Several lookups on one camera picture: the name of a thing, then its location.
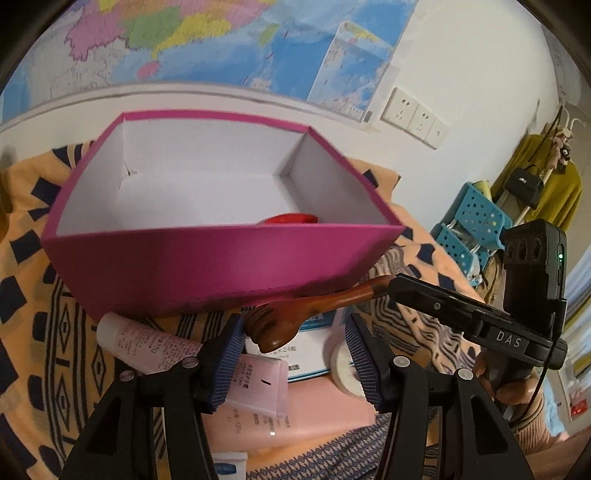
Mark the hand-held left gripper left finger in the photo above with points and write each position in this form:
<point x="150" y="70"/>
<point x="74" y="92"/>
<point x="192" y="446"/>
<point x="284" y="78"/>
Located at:
<point x="228" y="364"/>

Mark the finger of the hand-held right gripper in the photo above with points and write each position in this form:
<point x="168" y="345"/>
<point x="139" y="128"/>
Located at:
<point x="429" y="300"/>

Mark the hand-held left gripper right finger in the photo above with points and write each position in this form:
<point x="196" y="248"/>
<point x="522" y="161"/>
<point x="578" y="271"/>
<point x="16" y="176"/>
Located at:
<point x="362" y="360"/>

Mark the large pink tube white cap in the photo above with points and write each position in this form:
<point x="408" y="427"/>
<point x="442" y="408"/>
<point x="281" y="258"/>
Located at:
<point x="314" y="415"/>

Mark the pink cardboard box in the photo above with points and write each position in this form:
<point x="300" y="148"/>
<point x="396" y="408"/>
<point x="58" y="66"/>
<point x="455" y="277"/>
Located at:
<point x="207" y="267"/>

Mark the person's right forearm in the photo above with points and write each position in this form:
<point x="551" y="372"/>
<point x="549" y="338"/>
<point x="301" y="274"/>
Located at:
<point x="540" y="424"/>

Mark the person's right hand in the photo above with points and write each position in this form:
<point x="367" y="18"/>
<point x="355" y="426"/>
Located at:
<point x="512" y="393"/>

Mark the white tape roll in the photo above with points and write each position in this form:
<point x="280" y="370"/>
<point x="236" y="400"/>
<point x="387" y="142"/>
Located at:
<point x="344" y="369"/>

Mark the yellow hanging garment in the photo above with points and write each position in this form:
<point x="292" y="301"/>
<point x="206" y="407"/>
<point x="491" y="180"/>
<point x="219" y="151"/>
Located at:
<point x="561" y="194"/>

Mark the black handbag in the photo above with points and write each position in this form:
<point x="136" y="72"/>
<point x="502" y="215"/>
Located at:
<point x="524" y="184"/>

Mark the white blue tube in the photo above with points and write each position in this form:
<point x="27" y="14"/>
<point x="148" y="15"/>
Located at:
<point x="231" y="466"/>

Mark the blue patterned cloth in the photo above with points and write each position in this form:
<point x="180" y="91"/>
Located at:
<point x="323" y="461"/>

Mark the small plush toy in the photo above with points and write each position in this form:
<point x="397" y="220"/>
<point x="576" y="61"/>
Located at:
<point x="561" y="150"/>

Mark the red round object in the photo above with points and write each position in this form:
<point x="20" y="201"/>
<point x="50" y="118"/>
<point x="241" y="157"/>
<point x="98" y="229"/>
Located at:
<point x="291" y="218"/>

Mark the orange patterned blanket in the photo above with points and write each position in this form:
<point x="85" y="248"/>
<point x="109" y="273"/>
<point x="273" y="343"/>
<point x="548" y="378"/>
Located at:
<point x="46" y="323"/>

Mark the white wall switch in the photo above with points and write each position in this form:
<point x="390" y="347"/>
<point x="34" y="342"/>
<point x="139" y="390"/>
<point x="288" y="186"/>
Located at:
<point x="437" y="134"/>

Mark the white wall socket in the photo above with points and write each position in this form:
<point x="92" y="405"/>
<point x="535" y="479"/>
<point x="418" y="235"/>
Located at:
<point x="421" y="121"/>
<point x="399" y="108"/>

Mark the colourful wall map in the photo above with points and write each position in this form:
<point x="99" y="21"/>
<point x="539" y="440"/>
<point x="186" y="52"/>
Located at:
<point x="207" y="37"/>

